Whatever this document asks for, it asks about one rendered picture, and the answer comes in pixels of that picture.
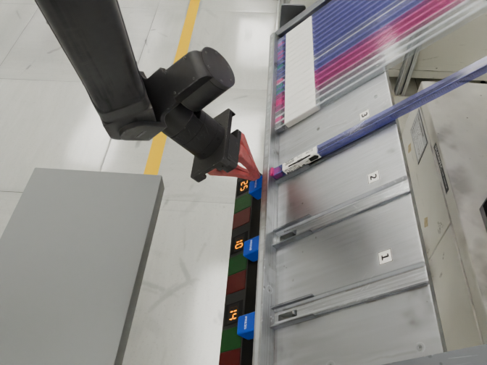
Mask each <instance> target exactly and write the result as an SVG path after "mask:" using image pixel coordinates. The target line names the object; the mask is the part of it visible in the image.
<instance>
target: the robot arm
mask: <svg viewBox="0 0 487 365"><path fill-rule="evenodd" d="M34 1H35V3H36V4H37V6H38V8H39V9H40V11H41V13H42V15H43V16H44V18H45V20H46V24H47V25H49V27H50V28H51V30H52V32H53V34H54V35H55V37H56V39H57V40H58V42H59V44H60V46H61V47H62V49H63V51H64V53H65V54H66V56H67V58H68V59H69V61H70V63H71V65H72V66H73V68H74V70H75V71H76V73H77V75H78V77H79V78H80V80H81V82H82V84H83V85H84V87H85V89H86V91H87V93H88V95H89V98H90V100H91V102H92V104H93V106H94V108H95V110H96V111H97V113H98V115H99V117H100V119H101V123H102V125H103V126H104V129H105V130H106V132H107V133H108V135H109V137H110V138H111V139H114V140H142V141H150V140H151V139H152V138H153V137H155V136H156V135H158V134H159V133H160V132H162V133H164V134H165V135H166V136H167V137H169V138H171V139H172V140H173V141H175V142H176V143H177V144H179V145H180V146H182V147H183V148H184V149H185V150H187V151H189V152H190V153H191V154H193V155H194V158H193V166H192V170H191V178H192V179H193V180H195V181H197V182H198V183H200V182H201V181H202V180H205V179H206V178H207V176H206V175H205V174H206V173H207V174H208V175H213V176H226V177H238V178H242V179H246V180H252V181H255V180H257V179H259V178H260V173H259V170H258V168H257V166H256V164H255V161H254V159H253V156H252V154H251V151H250V148H249V145H248V143H247V140H246V137H245V135H244V134H243V133H242V132H241V131H240V130H239V129H237V130H234V131H233V132H232V133H230V132H231V125H232V119H233V116H235V115H236V114H235V113H234V112H233V111H232V110H231V109H226V110H225V111H223V112H222V113H220V114H219V115H217V116H216V117H214V118H212V117H210V116H209V115H208V114H207V113H206V112H205V111H203V110H202V109H203V108H204V107H206V106H207V105H208V104H210V103H211V102H213V101H214V100H215V99H216V98H218V97H219V96H221V95H222V94H223V93H224V92H226V91H227V90H228V89H230V88H231V87H233V86H234V84H235V76H234V74H233V71H232V69H231V67H230V65H229V64H228V62H227V61H226V59H225V58H224V57H223V56H222V55H221V54H220V53H219V52H218V51H216V50H215V49H213V48H211V47H204V48H203V49H202V50H201V51H197V50H194V51H190V52H188V53H187V54H186V55H184V56H183V57H181V58H180V59H179V60H178V61H177V62H175V63H174V64H173V65H171V66H170V67H168V68H167V69H165V68H162V67H160V68H159V69H158V70H157V71H156V72H154V73H153V74H152V75H151V76H150V77H148V78H147V77H146V76H145V74H144V72H143V71H139V69H138V65H137V61H136V58H135V56H134V53H133V49H132V46H131V43H130V39H129V36H128V32H127V29H126V26H125V22H124V19H123V17H122V12H121V10H120V5H119V3H118V0H34ZM238 163H241V164H242V165H243V166H244V167H245V168H246V169H245V168H243V167H242V166H240V165H238Z"/></svg>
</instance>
